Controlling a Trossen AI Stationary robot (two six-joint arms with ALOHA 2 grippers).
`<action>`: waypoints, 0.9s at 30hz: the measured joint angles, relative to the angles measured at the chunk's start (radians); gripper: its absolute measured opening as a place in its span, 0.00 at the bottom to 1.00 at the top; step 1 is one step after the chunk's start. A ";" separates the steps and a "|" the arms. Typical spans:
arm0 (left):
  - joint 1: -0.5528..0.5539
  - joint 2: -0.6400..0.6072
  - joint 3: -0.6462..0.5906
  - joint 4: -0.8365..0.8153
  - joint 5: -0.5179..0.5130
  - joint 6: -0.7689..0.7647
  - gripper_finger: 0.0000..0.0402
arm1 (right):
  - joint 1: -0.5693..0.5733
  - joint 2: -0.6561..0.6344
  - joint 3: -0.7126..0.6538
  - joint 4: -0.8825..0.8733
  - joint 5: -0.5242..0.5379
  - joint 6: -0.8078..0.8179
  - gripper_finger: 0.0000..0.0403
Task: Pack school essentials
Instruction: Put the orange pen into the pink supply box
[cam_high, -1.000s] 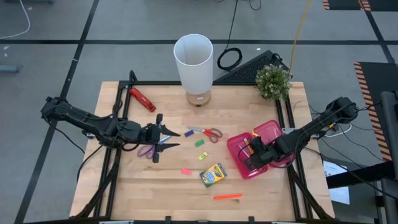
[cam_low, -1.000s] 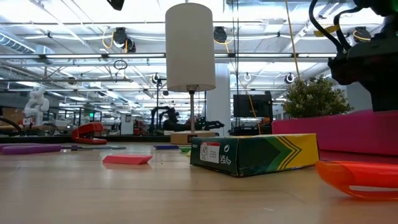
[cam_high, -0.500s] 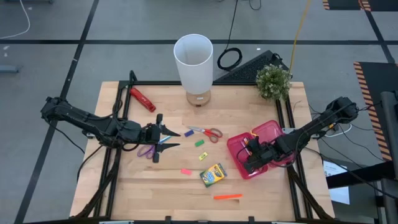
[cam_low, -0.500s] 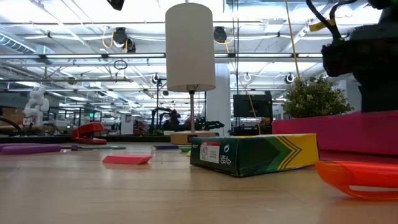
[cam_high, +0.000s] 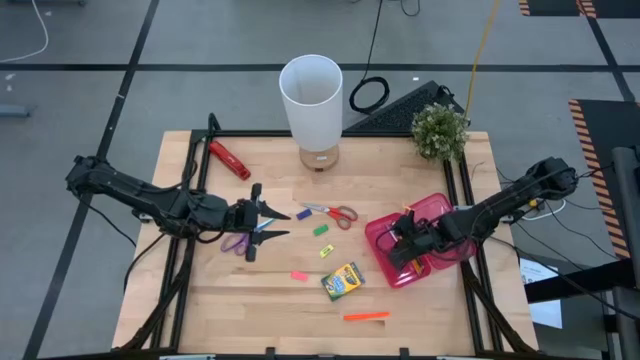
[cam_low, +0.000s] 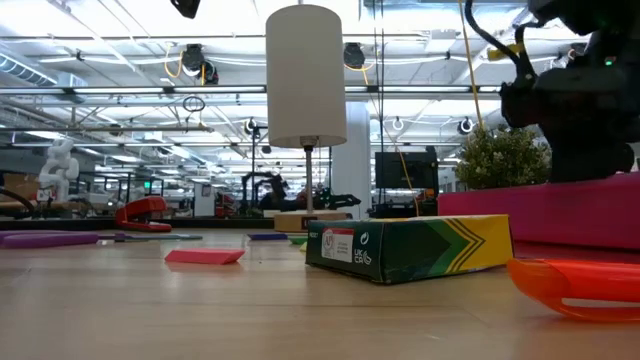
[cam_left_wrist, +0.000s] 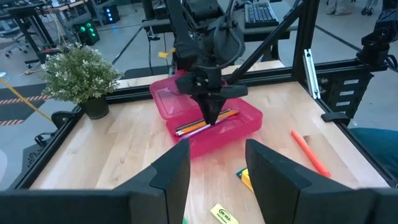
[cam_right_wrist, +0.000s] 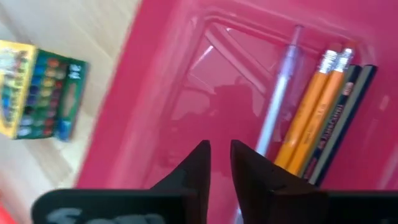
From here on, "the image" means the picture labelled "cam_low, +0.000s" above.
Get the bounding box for yellow green crayon box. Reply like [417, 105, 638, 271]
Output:
[305, 214, 516, 286]

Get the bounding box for pink eraser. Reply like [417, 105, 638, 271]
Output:
[164, 248, 247, 266]

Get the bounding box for black monitor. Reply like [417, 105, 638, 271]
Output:
[374, 146, 440, 191]

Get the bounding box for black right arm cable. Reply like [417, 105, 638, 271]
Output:
[463, 0, 544, 89]

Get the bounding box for yellow hanging cable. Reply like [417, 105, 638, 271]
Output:
[458, 0, 485, 132]

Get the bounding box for green artificial potted plant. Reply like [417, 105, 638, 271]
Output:
[453, 124, 553, 191]

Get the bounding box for orange highlighter marker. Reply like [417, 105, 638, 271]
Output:
[506, 257, 640, 323]

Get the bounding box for white table lamp wooden base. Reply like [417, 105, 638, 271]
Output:
[264, 3, 350, 234]

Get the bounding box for yellow tape tag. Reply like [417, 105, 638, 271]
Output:
[487, 43, 526, 62]

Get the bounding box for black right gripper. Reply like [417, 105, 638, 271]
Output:
[499, 64, 640, 184]

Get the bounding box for red stapler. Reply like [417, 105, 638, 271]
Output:
[114, 195, 174, 234]

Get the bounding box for black overhead camera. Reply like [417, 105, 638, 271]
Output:
[169, 0, 202, 20]

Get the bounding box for black ceiling cable reel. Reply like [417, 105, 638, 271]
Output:
[180, 43, 206, 71]
[342, 41, 367, 70]

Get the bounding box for black aluminium table frame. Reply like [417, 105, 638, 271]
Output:
[0, 216, 276, 232]

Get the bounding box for black background robot arms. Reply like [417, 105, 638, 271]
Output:
[241, 171, 362, 212]

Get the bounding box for pink plastic container box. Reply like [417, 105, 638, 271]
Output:
[437, 172, 640, 251]

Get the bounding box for white building column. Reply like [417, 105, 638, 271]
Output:
[331, 102, 374, 220]

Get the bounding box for purple-handled scissors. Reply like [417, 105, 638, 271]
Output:
[0, 229, 204, 250]

